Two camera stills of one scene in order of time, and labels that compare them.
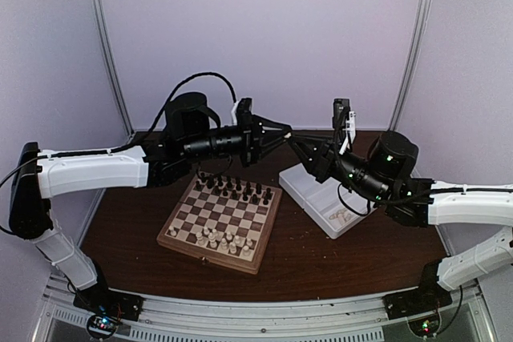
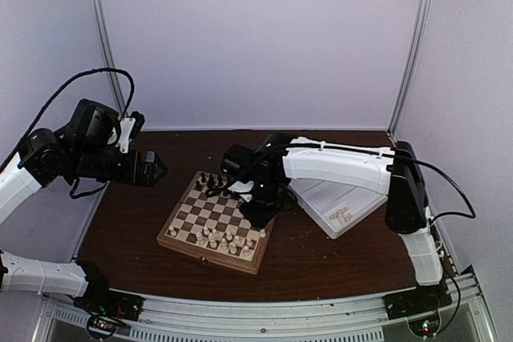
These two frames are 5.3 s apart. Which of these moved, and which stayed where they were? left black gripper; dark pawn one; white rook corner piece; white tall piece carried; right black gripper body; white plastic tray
Moved: right black gripper body; left black gripper
Stayed: dark pawn one; white plastic tray; white tall piece carried; white rook corner piece
